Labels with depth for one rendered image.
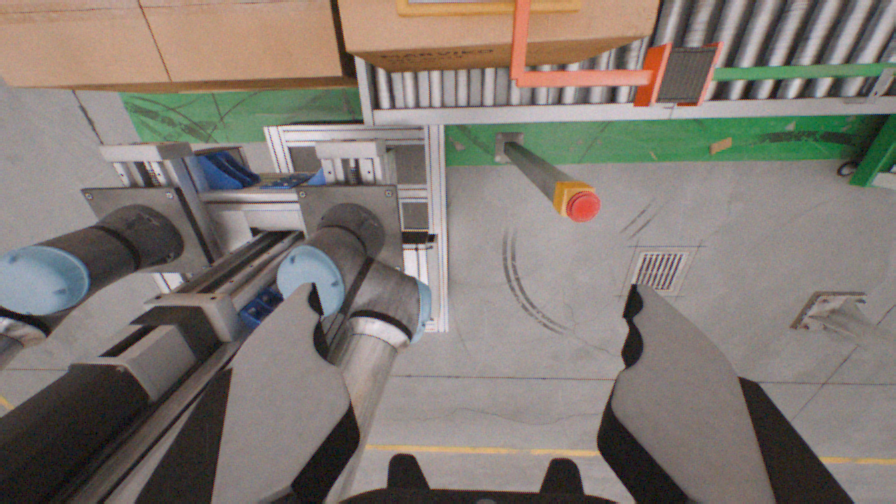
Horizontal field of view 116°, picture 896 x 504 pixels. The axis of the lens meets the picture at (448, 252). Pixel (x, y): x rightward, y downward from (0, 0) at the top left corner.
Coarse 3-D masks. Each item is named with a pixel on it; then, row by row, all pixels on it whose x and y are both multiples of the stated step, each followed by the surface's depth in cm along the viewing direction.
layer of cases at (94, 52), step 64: (0, 0) 87; (64, 0) 87; (128, 0) 86; (192, 0) 86; (256, 0) 85; (320, 0) 84; (0, 64) 95; (64, 64) 95; (128, 64) 94; (192, 64) 93; (256, 64) 93; (320, 64) 92
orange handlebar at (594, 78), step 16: (528, 0) 41; (528, 16) 42; (512, 32) 44; (512, 48) 44; (512, 64) 45; (528, 80) 46; (544, 80) 46; (560, 80) 46; (576, 80) 46; (592, 80) 45; (608, 80) 45; (624, 80) 45; (640, 80) 45
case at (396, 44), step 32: (352, 0) 53; (384, 0) 53; (608, 0) 52; (640, 0) 51; (352, 32) 55; (384, 32) 55; (416, 32) 55; (448, 32) 55; (480, 32) 54; (544, 32) 54; (576, 32) 54; (608, 32) 54; (640, 32) 53; (384, 64) 74; (416, 64) 76; (448, 64) 79; (480, 64) 81; (544, 64) 87
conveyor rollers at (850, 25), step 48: (672, 0) 82; (768, 0) 81; (864, 0) 80; (624, 48) 89; (768, 48) 88; (816, 48) 85; (864, 48) 86; (384, 96) 95; (432, 96) 95; (624, 96) 93; (768, 96) 91
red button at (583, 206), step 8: (584, 192) 59; (592, 192) 60; (568, 200) 61; (576, 200) 60; (584, 200) 60; (592, 200) 60; (568, 208) 61; (576, 208) 60; (584, 208) 60; (592, 208) 60; (576, 216) 61; (584, 216) 61; (592, 216) 61
